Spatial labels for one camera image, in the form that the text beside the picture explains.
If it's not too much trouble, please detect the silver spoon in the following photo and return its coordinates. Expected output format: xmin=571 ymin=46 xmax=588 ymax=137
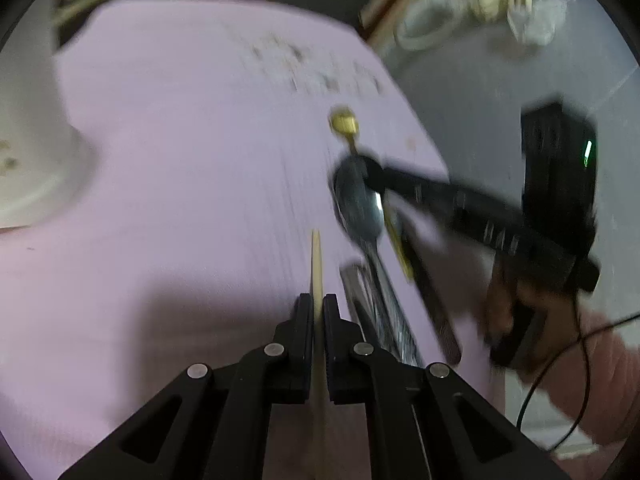
xmin=331 ymin=155 xmax=425 ymax=368

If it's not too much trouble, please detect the gold small spoon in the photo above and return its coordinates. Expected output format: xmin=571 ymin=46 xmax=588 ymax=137
xmin=329 ymin=106 xmax=414 ymax=283

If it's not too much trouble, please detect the pink sleeved right forearm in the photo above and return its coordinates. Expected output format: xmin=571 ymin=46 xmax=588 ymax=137
xmin=541 ymin=332 xmax=639 ymax=446

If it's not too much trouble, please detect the right hand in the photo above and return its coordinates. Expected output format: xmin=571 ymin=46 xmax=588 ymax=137
xmin=483 ymin=255 xmax=580 ymax=382

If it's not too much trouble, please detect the hanging white mesh bag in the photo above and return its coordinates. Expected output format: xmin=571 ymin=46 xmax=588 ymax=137
xmin=506 ymin=0 xmax=575 ymax=47

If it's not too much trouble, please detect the pink floral table cloth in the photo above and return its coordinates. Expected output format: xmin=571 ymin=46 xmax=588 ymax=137
xmin=0 ymin=0 xmax=507 ymax=480

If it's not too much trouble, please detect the white plastic utensil holder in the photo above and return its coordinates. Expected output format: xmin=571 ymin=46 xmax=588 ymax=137
xmin=1 ymin=0 xmax=96 ymax=229

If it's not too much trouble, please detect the black cable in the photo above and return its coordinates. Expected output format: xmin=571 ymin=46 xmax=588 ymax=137
xmin=514 ymin=294 xmax=640 ymax=456

